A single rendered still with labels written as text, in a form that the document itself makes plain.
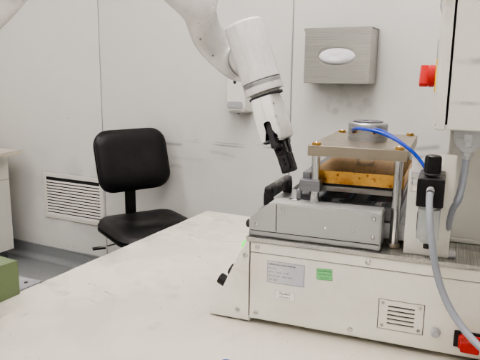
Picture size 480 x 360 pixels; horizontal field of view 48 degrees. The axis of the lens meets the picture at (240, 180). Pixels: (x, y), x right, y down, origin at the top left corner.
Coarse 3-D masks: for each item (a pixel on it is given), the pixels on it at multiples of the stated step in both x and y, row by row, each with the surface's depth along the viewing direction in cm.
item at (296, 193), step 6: (294, 192) 124; (300, 192) 108; (288, 198) 118; (294, 198) 119; (300, 198) 109; (306, 198) 113; (258, 210) 109; (402, 216) 104; (384, 222) 100; (402, 222) 100; (384, 228) 100; (402, 228) 99; (384, 234) 100; (402, 234) 99; (402, 240) 101
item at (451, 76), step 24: (456, 0) 85; (456, 24) 85; (456, 48) 85; (432, 72) 91; (456, 72) 86; (456, 96) 86; (456, 120) 87; (456, 144) 90; (456, 168) 99; (408, 192) 93; (456, 192) 94; (408, 216) 94; (456, 216) 101; (408, 240) 94; (456, 240) 101
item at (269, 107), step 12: (264, 96) 111; (276, 96) 113; (252, 108) 112; (264, 108) 111; (276, 108) 112; (264, 120) 111; (276, 120) 111; (288, 120) 117; (264, 132) 111; (276, 132) 111; (288, 132) 115; (264, 144) 113
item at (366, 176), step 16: (336, 160) 115; (352, 160) 115; (368, 160) 108; (320, 176) 103; (336, 176) 102; (352, 176) 101; (368, 176) 100; (384, 176) 99; (352, 192) 102; (368, 192) 101; (384, 192) 99
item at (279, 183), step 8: (288, 176) 122; (272, 184) 113; (280, 184) 115; (288, 184) 121; (264, 192) 111; (272, 192) 111; (280, 192) 117; (288, 192) 124; (264, 200) 111; (272, 200) 111
